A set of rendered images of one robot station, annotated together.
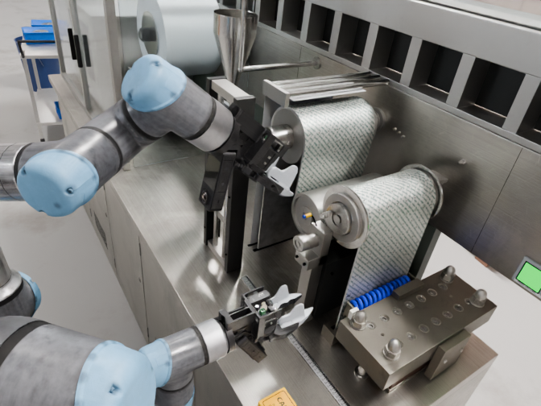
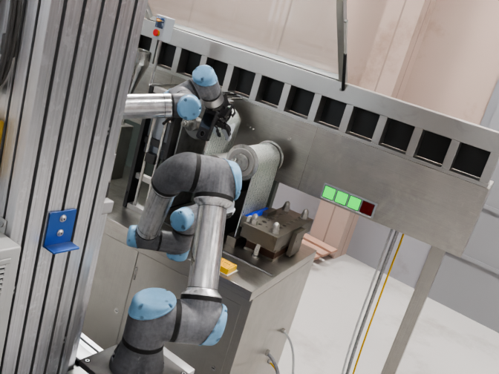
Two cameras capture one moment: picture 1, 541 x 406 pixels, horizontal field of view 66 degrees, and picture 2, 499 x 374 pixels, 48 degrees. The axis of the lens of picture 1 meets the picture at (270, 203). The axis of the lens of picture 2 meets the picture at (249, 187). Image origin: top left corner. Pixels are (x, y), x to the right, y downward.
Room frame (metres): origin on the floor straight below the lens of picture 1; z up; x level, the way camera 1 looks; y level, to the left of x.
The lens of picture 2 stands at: (-1.22, 0.88, 1.81)
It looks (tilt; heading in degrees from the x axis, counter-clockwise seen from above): 16 degrees down; 331
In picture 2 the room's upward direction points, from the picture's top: 16 degrees clockwise
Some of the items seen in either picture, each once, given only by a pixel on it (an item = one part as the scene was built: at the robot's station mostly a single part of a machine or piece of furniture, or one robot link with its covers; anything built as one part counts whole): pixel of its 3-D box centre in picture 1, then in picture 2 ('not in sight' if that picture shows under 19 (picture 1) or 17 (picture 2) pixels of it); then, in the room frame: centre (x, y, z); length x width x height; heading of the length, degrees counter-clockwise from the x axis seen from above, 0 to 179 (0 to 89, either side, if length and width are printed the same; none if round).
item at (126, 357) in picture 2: not in sight; (140, 352); (0.04, 0.36, 0.87); 0.15 x 0.15 x 0.10
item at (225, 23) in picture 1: (235, 22); (135, 55); (1.40, 0.18, 1.50); 0.14 x 0.14 x 0.06
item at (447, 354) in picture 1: (448, 355); (296, 242); (0.65, -0.47, 0.97); 0.10 x 0.03 x 0.11; 127
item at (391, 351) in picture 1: (394, 347); (275, 227); (0.59, -0.30, 1.05); 0.04 x 0.04 x 0.04
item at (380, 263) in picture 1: (384, 263); (258, 195); (0.79, -0.30, 1.11); 0.23 x 0.01 x 0.18; 127
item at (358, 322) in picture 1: (360, 318); (254, 218); (0.65, -0.24, 1.05); 0.04 x 0.04 x 0.04
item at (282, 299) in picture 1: (282, 295); not in sight; (0.64, -0.05, 1.11); 0.09 x 0.03 x 0.06; 136
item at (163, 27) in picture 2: not in sight; (162, 27); (1.22, 0.14, 1.66); 0.07 x 0.07 x 0.10; 22
